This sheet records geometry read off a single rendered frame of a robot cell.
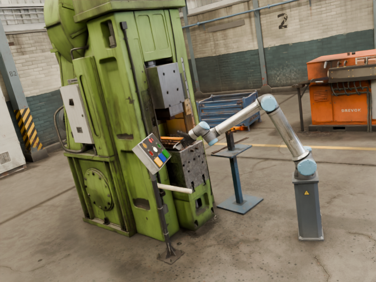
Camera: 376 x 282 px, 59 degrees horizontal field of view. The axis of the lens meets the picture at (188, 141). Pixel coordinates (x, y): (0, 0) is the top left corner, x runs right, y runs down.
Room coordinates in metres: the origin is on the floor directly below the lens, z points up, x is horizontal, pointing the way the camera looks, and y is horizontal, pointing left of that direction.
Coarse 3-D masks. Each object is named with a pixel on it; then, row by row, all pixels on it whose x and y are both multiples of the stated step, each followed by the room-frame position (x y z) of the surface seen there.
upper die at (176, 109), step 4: (180, 104) 3.34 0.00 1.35; (168, 108) 3.22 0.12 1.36; (172, 108) 3.25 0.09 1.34; (176, 108) 3.29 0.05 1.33; (180, 108) 3.34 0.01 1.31; (156, 112) 3.34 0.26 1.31; (160, 112) 3.31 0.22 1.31; (164, 112) 3.26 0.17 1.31; (168, 112) 3.23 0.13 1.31; (172, 112) 3.24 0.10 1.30; (176, 112) 3.28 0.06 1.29; (180, 112) 3.33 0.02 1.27; (156, 116) 3.35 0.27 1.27; (160, 116) 3.31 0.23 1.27; (164, 116) 3.27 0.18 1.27; (168, 116) 3.23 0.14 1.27
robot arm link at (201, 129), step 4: (200, 124) 2.73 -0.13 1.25; (204, 124) 2.73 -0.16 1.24; (196, 128) 2.74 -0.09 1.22; (200, 128) 2.72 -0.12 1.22; (204, 128) 2.71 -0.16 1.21; (208, 128) 2.72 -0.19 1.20; (196, 132) 2.73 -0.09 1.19; (200, 132) 2.73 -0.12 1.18; (204, 132) 2.72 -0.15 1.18; (196, 136) 2.74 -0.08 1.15
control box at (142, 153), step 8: (152, 136) 2.93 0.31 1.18; (152, 144) 2.82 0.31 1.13; (160, 144) 2.93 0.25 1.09; (136, 152) 2.66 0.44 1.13; (144, 152) 2.64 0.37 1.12; (152, 152) 2.72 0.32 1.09; (160, 152) 2.83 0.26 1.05; (144, 160) 2.65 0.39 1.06; (152, 160) 2.64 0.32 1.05; (152, 168) 2.63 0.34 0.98; (160, 168) 2.64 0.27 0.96
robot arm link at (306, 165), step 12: (264, 96) 2.64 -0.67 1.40; (264, 108) 2.57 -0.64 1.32; (276, 108) 2.56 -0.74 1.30; (276, 120) 2.56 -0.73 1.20; (288, 132) 2.54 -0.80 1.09; (288, 144) 2.55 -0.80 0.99; (300, 144) 2.54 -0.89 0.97; (300, 156) 2.51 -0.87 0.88; (300, 168) 2.49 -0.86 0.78; (312, 168) 2.47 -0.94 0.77
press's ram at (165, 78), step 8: (168, 64) 3.30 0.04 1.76; (176, 64) 3.38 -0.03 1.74; (152, 72) 3.23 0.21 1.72; (160, 72) 3.20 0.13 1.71; (168, 72) 3.29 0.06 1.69; (176, 72) 3.37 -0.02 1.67; (152, 80) 3.24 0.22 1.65; (160, 80) 3.19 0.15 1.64; (168, 80) 3.27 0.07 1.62; (176, 80) 3.35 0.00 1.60; (152, 88) 3.26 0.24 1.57; (160, 88) 3.19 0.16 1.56; (168, 88) 3.25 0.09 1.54; (176, 88) 3.33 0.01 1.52; (152, 96) 3.28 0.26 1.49; (160, 96) 3.20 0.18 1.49; (168, 96) 3.24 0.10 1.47; (176, 96) 3.32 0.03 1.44; (160, 104) 3.22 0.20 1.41; (168, 104) 3.22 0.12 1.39; (176, 104) 3.30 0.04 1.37
